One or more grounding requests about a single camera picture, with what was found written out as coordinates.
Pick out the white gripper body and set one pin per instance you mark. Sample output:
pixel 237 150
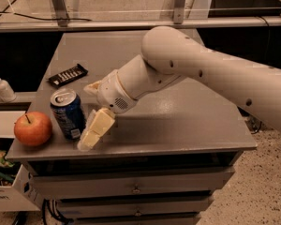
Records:
pixel 112 90

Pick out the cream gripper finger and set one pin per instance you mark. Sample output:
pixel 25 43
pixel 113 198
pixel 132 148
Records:
pixel 97 124
pixel 92 88

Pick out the blue pepsi can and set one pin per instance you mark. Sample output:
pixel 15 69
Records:
pixel 66 108

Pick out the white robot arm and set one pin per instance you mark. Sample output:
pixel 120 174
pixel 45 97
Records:
pixel 167 56

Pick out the red apple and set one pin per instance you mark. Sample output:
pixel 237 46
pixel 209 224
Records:
pixel 33 128

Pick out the black snack bar packet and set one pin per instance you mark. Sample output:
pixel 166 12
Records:
pixel 68 76

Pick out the grey drawer cabinet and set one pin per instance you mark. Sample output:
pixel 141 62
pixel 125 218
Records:
pixel 159 164

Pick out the white pump bottle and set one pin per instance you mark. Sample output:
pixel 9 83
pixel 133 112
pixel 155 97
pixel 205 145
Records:
pixel 6 92

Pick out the white cardboard box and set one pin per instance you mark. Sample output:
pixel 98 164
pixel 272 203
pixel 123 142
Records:
pixel 16 193

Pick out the metal frame rail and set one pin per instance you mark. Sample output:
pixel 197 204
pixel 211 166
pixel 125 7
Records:
pixel 140 25

